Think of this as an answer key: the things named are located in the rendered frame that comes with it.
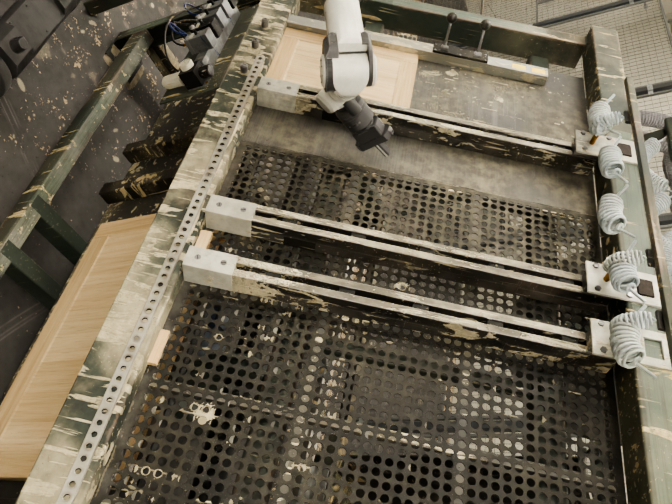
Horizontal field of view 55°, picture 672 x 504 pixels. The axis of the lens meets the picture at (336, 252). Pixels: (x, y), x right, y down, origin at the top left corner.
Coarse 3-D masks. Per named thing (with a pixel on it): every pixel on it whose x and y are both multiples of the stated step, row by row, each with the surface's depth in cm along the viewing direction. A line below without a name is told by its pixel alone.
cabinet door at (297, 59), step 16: (288, 32) 228; (304, 32) 230; (288, 48) 223; (304, 48) 224; (320, 48) 225; (384, 48) 229; (272, 64) 216; (288, 64) 217; (304, 64) 219; (384, 64) 224; (400, 64) 225; (416, 64) 226; (288, 80) 212; (304, 80) 213; (320, 80) 214; (384, 80) 218; (400, 80) 219; (368, 96) 212; (384, 96) 213; (400, 96) 214
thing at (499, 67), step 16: (320, 32) 230; (368, 32) 231; (400, 48) 229; (416, 48) 228; (432, 48) 229; (448, 64) 230; (464, 64) 229; (480, 64) 228; (496, 64) 228; (528, 80) 229; (544, 80) 228
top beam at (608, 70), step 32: (608, 32) 238; (608, 64) 225; (608, 96) 213; (608, 192) 188; (640, 192) 186; (640, 224) 178; (608, 256) 178; (640, 384) 146; (640, 416) 142; (640, 448) 138; (640, 480) 136
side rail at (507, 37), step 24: (312, 0) 247; (384, 0) 243; (408, 0) 245; (384, 24) 249; (408, 24) 247; (432, 24) 246; (456, 24) 244; (504, 24) 243; (504, 48) 248; (528, 48) 246; (552, 48) 244; (576, 48) 242
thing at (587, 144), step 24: (264, 96) 201; (288, 96) 200; (312, 96) 200; (336, 120) 204; (384, 120) 200; (408, 120) 199; (432, 120) 202; (456, 120) 201; (456, 144) 202; (480, 144) 201; (504, 144) 199; (528, 144) 198; (552, 144) 200; (576, 144) 195; (600, 144) 196; (576, 168) 201
